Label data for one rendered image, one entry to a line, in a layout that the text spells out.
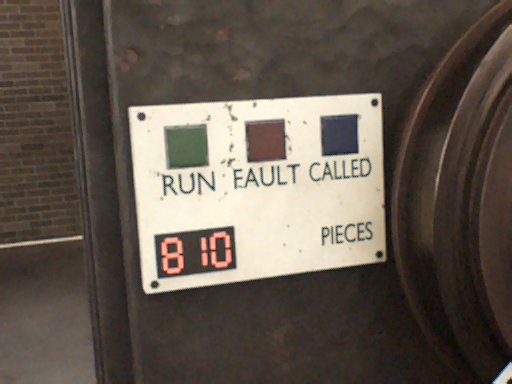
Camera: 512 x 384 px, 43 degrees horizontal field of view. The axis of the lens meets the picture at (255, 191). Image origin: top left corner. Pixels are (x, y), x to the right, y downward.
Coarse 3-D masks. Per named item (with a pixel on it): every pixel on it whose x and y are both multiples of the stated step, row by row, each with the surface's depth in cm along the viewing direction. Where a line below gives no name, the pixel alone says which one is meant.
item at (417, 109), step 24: (504, 0) 64; (480, 24) 63; (456, 48) 62; (432, 72) 63; (432, 96) 62; (408, 120) 63; (408, 144) 62; (408, 168) 62; (384, 192) 72; (408, 264) 64; (408, 288) 64; (432, 336) 65; (456, 360) 67
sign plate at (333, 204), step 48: (336, 96) 67; (144, 144) 61; (240, 144) 64; (288, 144) 66; (144, 192) 62; (192, 192) 63; (240, 192) 65; (288, 192) 66; (336, 192) 68; (144, 240) 62; (192, 240) 64; (240, 240) 65; (288, 240) 67; (336, 240) 68; (384, 240) 70; (144, 288) 64
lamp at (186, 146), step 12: (168, 132) 61; (180, 132) 62; (192, 132) 62; (204, 132) 63; (168, 144) 62; (180, 144) 62; (192, 144) 62; (204, 144) 63; (180, 156) 62; (192, 156) 62; (204, 156) 63
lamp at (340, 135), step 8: (328, 120) 66; (336, 120) 66; (344, 120) 67; (352, 120) 67; (328, 128) 66; (336, 128) 67; (344, 128) 67; (352, 128) 67; (328, 136) 66; (336, 136) 67; (344, 136) 67; (352, 136) 67; (328, 144) 66; (336, 144) 67; (344, 144) 67; (352, 144) 67; (328, 152) 67; (336, 152) 67
